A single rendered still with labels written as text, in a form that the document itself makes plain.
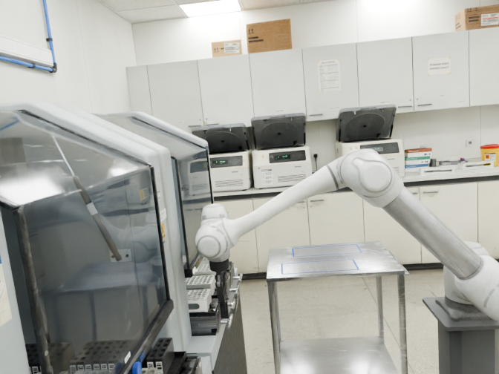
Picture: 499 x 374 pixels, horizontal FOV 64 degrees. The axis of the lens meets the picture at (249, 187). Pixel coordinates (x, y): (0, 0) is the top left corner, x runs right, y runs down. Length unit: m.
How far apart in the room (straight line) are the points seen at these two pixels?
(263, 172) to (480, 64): 2.27
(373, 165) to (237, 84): 2.94
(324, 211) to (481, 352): 2.31
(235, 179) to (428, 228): 2.62
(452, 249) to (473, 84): 3.11
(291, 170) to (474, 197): 1.68
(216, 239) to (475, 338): 1.06
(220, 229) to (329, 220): 2.63
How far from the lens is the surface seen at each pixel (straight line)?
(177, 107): 4.17
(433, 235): 1.42
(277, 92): 4.04
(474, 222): 4.24
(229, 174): 3.80
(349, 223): 3.91
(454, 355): 1.85
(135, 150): 1.21
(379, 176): 1.26
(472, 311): 1.78
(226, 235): 1.32
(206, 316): 1.58
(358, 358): 2.28
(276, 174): 3.78
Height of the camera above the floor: 1.48
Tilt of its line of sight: 8 degrees down
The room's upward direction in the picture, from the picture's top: 5 degrees counter-clockwise
